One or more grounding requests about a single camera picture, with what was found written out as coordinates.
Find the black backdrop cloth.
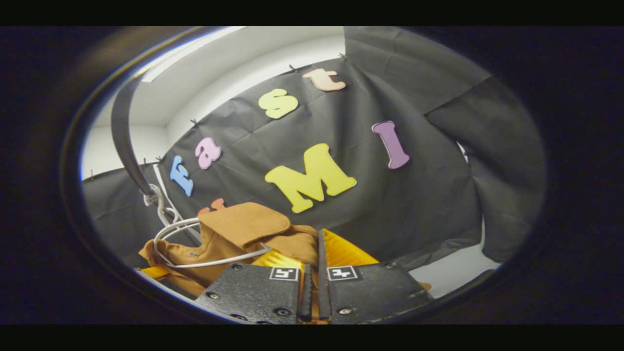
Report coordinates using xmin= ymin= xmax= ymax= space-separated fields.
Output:
xmin=80 ymin=27 xmax=546 ymax=271

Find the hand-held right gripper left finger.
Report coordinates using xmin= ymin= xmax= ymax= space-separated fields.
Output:
xmin=195 ymin=251 xmax=313 ymax=325

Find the white clothes hanger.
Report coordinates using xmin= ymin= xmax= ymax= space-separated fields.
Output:
xmin=154 ymin=205 xmax=201 ymax=244
xmin=154 ymin=195 xmax=271 ymax=269

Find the brown shirt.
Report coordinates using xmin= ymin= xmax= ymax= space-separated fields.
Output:
xmin=139 ymin=201 xmax=432 ymax=322

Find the black clothes rack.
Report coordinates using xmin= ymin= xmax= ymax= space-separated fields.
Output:
xmin=111 ymin=73 xmax=203 ymax=244

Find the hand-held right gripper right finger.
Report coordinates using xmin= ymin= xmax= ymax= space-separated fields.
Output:
xmin=317 ymin=229 xmax=434 ymax=325

